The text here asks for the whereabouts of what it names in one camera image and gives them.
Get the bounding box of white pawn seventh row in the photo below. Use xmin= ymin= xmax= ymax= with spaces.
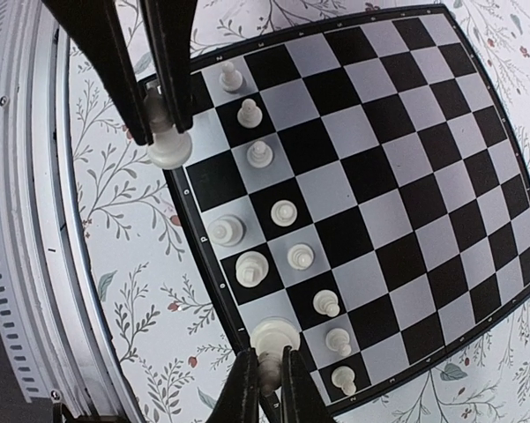
xmin=237 ymin=98 xmax=263 ymax=129

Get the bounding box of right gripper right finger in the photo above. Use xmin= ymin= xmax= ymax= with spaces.
xmin=280 ymin=346 xmax=335 ymax=423

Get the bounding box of white pawn fifth row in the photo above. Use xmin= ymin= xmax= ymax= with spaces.
xmin=270 ymin=199 xmax=298 ymax=227

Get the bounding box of white pawn sixth row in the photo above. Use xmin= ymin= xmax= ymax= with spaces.
xmin=246 ymin=140 xmax=274 ymax=168

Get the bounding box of white bishop piece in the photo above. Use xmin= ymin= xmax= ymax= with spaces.
xmin=207 ymin=215 xmax=245 ymax=247

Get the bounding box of white chess piece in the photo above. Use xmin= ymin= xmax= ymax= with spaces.
xmin=235 ymin=251 xmax=269 ymax=288

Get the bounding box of white pawn fourth row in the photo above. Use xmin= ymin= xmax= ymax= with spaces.
xmin=287 ymin=243 xmax=315 ymax=271

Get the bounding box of black grey chessboard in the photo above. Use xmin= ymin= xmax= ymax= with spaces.
xmin=167 ymin=4 xmax=530 ymax=417

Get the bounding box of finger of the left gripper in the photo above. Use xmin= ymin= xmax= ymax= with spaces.
xmin=42 ymin=0 xmax=153 ymax=145
xmin=139 ymin=0 xmax=195 ymax=132

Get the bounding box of white queen piece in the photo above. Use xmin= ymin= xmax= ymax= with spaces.
xmin=144 ymin=85 xmax=192 ymax=170

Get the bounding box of front aluminium rail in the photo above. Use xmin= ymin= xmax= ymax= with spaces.
xmin=0 ymin=1 xmax=143 ymax=422

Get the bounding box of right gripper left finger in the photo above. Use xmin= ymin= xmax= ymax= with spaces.
xmin=206 ymin=348 xmax=259 ymax=423

